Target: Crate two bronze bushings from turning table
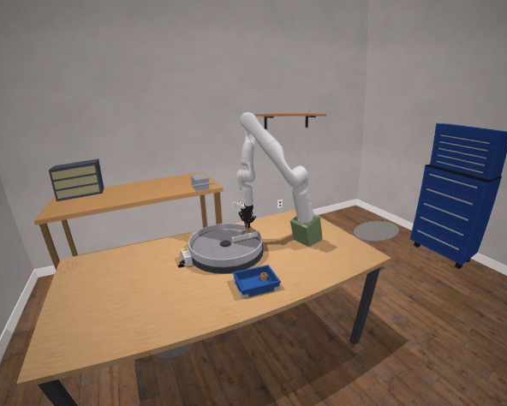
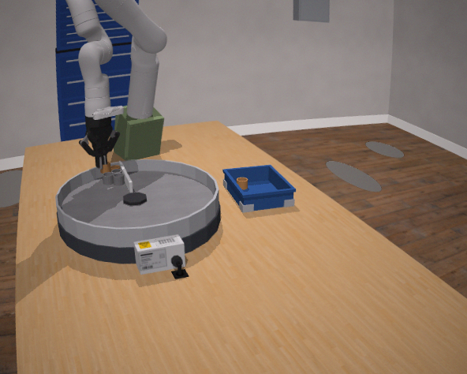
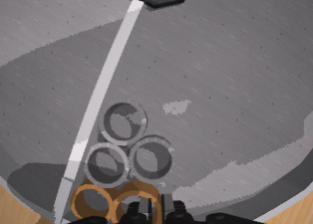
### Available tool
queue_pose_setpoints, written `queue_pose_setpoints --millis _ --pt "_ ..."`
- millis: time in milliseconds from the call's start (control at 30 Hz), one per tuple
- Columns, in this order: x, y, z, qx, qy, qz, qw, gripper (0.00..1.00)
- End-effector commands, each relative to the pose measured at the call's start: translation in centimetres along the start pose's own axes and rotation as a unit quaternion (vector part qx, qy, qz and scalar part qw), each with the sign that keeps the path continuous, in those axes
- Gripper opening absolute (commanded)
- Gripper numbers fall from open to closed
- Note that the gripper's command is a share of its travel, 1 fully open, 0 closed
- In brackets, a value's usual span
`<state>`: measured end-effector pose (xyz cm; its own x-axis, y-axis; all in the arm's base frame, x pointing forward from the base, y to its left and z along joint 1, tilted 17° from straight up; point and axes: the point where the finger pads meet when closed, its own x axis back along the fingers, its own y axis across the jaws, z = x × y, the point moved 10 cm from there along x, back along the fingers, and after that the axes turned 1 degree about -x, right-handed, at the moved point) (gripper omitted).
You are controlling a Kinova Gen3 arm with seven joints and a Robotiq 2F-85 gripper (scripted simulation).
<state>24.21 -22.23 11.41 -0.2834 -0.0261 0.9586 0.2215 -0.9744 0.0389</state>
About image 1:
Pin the blue crate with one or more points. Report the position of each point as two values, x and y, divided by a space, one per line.
250 284

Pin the grey round turning table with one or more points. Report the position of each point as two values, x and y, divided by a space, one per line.
222 243

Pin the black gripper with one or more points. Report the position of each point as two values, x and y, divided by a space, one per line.
248 215

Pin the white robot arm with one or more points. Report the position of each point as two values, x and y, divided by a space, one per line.
296 178

